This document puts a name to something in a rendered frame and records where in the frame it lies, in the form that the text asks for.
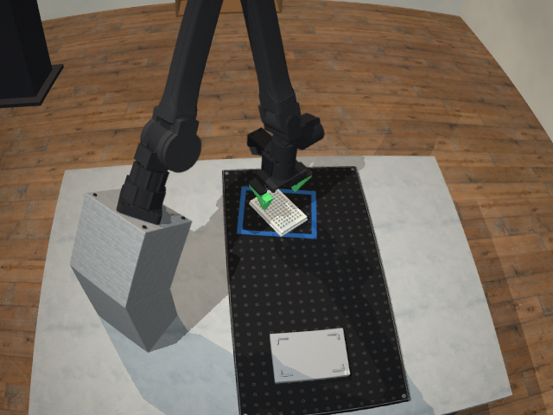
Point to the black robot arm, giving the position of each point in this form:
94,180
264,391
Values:
177,148

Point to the blue rectangular tape outline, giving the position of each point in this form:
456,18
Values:
293,235

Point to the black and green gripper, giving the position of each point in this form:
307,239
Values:
293,174

